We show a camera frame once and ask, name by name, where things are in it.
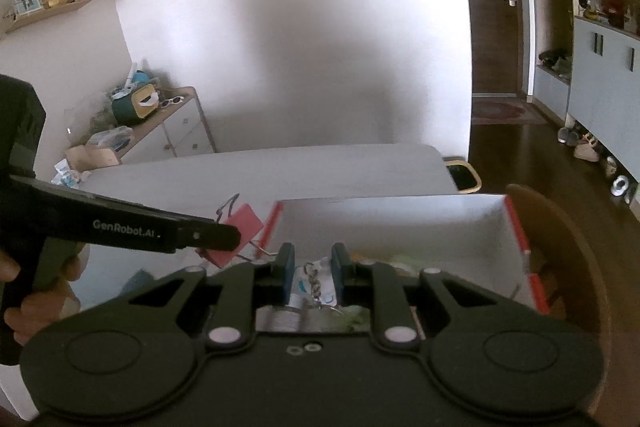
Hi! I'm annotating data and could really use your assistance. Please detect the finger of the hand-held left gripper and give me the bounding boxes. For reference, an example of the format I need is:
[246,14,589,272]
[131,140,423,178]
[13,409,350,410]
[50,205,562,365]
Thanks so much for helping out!
[175,219,243,253]

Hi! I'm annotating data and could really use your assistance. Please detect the pale sneakers pair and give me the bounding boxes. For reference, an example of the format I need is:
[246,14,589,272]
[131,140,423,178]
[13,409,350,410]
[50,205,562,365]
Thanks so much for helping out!
[574,134,601,162]

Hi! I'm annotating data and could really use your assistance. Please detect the brown cardboard box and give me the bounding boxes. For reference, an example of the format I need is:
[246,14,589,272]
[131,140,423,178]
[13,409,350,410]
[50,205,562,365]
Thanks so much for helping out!
[65,144,121,168]

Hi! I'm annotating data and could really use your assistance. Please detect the dark shoes pile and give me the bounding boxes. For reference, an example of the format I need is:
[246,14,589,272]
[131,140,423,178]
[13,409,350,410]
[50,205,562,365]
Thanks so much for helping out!
[537,49,571,80]

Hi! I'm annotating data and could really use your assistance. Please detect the brown door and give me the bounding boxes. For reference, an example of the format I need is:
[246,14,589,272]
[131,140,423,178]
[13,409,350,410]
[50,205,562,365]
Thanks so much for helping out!
[452,0,531,98]

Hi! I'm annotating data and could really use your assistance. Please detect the white wall cabinet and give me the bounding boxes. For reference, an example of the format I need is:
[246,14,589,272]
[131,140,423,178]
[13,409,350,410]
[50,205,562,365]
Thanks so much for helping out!
[520,0,640,128]

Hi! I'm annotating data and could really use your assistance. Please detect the red cardboard box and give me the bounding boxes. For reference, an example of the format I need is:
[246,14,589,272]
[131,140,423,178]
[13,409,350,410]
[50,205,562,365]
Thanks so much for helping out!
[257,193,551,338]

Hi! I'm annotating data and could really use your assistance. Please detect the white wooden-top sideboard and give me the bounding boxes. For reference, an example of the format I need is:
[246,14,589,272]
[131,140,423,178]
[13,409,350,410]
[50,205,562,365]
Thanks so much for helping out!
[117,87,218,165]

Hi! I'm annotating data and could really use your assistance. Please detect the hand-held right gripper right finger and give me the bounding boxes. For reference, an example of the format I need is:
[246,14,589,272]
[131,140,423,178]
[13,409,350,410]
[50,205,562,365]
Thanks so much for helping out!
[331,243,546,350]

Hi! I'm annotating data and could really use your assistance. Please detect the teal tissue box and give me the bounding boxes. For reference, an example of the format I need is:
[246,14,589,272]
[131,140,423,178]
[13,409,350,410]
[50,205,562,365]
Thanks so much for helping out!
[111,79,160,125]

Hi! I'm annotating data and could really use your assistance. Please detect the crumpled clear plastic bag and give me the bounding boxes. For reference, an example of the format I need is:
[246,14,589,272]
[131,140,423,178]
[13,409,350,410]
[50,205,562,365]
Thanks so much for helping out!
[85,126,135,152]

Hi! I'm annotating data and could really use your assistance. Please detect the red doormat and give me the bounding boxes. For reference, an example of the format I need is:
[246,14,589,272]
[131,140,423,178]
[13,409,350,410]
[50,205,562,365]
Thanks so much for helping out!
[472,101,548,125]

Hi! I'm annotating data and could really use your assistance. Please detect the person's left hand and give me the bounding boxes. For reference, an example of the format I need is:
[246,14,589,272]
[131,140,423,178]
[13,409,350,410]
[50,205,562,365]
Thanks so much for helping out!
[0,252,90,348]

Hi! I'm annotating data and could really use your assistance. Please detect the black wooden-frame stool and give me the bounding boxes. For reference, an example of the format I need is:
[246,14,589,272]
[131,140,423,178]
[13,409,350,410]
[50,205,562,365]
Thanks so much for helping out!
[444,156,482,195]

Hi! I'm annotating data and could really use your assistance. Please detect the black and white shoes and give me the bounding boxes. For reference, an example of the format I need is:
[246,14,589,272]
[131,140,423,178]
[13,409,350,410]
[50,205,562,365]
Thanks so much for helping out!
[602,154,636,202]

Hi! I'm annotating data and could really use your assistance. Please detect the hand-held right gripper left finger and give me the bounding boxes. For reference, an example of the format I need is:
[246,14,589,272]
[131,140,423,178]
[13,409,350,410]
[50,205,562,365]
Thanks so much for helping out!
[82,243,296,350]

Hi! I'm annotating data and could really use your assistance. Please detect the row of shelf ornaments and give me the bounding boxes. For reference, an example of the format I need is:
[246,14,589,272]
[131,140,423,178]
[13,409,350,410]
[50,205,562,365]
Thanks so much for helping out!
[572,0,640,32]

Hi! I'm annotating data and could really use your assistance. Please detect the wooden wall shelf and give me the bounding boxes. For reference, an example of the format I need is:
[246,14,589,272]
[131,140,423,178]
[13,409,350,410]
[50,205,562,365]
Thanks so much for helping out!
[5,0,93,34]

